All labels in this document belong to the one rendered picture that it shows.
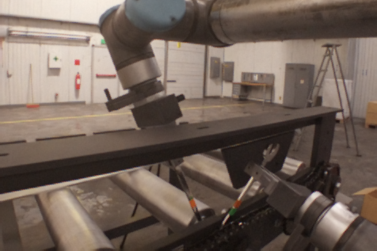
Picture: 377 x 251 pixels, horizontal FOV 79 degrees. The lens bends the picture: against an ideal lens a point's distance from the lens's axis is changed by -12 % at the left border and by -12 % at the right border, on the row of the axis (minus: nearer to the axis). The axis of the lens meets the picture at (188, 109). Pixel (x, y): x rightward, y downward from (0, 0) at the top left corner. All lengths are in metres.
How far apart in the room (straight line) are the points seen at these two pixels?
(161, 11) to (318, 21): 0.23
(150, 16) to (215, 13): 0.11
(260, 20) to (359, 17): 0.14
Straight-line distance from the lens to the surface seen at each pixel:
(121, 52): 0.53
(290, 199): 0.48
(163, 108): 0.50
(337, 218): 0.48
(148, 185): 0.85
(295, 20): 0.35
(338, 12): 0.32
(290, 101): 11.12
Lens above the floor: 1.27
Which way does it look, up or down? 8 degrees down
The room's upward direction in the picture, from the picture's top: 3 degrees clockwise
